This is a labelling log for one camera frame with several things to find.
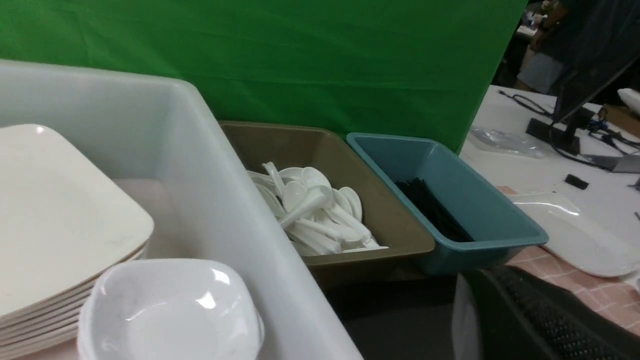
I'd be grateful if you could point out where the person in background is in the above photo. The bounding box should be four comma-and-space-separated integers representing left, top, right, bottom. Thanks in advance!
514, 0, 597, 94

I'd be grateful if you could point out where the stack of white square plates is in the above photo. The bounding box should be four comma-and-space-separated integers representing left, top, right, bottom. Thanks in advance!
0, 240, 151, 360

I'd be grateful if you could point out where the bundle of black chopsticks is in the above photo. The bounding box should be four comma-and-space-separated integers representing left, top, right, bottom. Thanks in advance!
394, 177, 474, 243

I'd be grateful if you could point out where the large white plastic tub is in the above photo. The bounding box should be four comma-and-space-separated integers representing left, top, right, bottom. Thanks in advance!
1, 60, 362, 360

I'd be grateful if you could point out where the small white sauce bowl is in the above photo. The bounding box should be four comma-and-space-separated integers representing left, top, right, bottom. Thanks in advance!
77, 259, 265, 360

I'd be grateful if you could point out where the stack of small white bowls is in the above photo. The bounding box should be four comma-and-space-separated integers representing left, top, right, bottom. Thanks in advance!
77, 303, 265, 360

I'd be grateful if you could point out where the black computer monitor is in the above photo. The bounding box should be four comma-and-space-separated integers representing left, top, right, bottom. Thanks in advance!
525, 0, 640, 155

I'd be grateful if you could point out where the olive brown plastic bin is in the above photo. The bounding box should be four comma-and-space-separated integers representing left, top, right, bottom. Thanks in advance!
219, 121, 435, 289

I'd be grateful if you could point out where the green backdrop cloth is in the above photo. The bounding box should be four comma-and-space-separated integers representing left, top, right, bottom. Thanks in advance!
0, 0, 526, 152

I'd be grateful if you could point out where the teal blue plastic bin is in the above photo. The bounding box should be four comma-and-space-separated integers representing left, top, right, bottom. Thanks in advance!
346, 132, 549, 275

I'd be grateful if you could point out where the white square rice plate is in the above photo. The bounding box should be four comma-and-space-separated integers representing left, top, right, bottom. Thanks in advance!
0, 124, 154, 318

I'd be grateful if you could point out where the pile of white soup spoons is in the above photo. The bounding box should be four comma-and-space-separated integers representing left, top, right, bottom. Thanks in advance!
247, 162, 387, 257

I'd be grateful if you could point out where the white soup spoon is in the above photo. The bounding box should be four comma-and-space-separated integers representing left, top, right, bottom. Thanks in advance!
279, 181, 333, 229

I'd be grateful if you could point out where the white plate at right edge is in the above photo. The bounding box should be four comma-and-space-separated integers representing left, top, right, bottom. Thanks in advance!
508, 193, 640, 278

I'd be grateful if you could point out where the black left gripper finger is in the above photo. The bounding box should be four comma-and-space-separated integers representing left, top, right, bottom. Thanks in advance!
452, 265, 640, 360

